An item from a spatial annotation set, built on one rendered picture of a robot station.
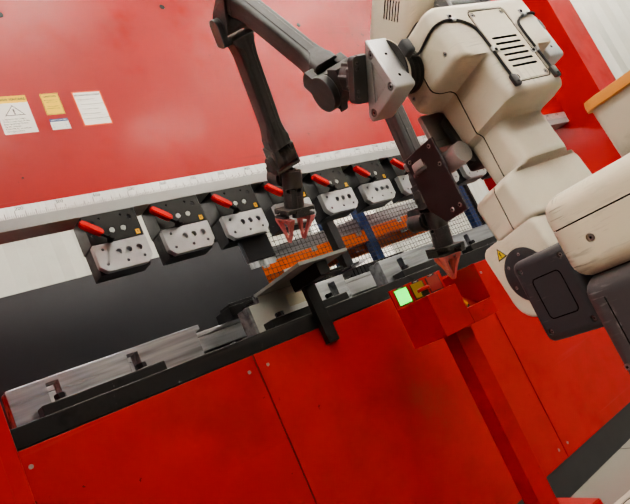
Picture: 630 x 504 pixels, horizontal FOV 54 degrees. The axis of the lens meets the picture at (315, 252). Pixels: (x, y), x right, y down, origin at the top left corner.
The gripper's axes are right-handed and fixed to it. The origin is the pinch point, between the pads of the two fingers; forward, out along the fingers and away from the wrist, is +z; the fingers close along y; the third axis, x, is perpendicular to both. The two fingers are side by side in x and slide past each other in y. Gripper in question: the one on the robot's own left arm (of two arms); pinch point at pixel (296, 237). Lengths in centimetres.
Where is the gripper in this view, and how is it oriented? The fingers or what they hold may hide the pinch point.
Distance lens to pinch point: 177.4
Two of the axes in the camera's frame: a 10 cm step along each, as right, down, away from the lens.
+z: 0.7, 9.6, 2.8
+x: 6.7, 1.6, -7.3
